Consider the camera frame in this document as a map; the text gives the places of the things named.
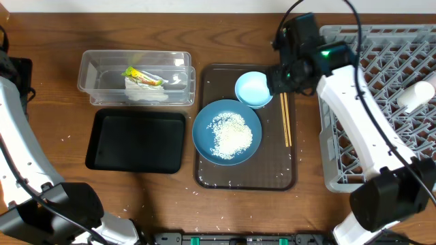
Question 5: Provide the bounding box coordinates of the light blue bowl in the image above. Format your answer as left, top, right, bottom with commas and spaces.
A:
234, 71, 273, 109

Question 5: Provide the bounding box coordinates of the green yellow snack wrapper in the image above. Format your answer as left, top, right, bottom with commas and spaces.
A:
121, 67, 164, 86

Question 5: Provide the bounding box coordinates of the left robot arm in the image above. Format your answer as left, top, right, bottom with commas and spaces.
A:
1, 30, 146, 244

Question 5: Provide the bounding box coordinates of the pile of white rice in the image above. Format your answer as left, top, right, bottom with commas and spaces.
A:
206, 112, 253, 160

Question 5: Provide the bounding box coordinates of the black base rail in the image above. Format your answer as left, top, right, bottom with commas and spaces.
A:
151, 232, 334, 245

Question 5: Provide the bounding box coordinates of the large dark blue plate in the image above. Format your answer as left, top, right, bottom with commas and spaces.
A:
192, 99, 262, 166

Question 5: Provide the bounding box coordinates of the grey dishwasher rack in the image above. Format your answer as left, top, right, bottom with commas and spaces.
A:
319, 24, 435, 193

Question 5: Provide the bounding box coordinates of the white tissue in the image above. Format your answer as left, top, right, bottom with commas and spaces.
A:
125, 78, 168, 101

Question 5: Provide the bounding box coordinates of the wooden chopstick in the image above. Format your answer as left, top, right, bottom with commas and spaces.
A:
283, 93, 292, 146
280, 93, 290, 147

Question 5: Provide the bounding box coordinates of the white cup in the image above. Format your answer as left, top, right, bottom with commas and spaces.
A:
397, 81, 435, 113

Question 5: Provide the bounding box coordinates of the clear plastic bin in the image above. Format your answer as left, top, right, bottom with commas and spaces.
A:
78, 50, 196, 106

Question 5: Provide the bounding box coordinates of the black plastic tray bin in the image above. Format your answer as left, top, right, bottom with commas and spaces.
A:
85, 108, 185, 174

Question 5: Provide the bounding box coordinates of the dark brown serving tray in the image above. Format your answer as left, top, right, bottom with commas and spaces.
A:
194, 64, 298, 191

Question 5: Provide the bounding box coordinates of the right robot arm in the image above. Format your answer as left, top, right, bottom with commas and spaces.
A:
266, 13, 435, 244

